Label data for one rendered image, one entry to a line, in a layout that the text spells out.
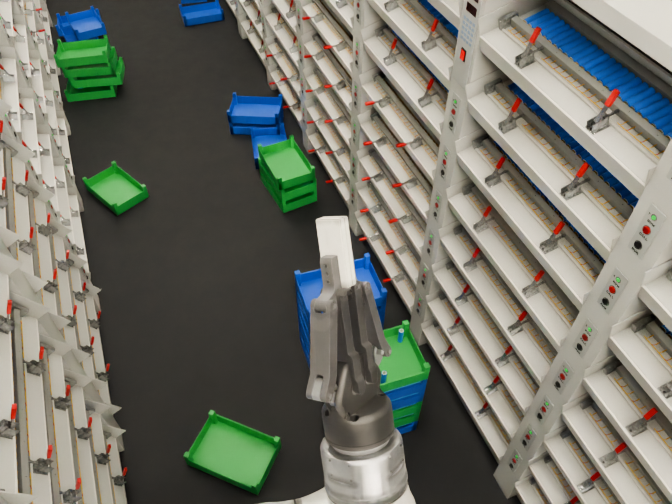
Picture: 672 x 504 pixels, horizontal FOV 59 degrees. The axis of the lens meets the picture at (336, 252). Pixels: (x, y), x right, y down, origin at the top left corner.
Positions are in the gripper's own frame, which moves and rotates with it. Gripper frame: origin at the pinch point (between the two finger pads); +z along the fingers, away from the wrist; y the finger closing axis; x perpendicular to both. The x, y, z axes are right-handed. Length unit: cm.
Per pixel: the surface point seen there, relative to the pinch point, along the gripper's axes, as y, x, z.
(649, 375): -86, -16, -49
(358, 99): -164, 100, 21
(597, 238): -88, -6, -19
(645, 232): -78, -17, -16
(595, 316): -92, -4, -39
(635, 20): -75, -16, 23
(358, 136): -172, 107, 6
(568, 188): -94, 1, -9
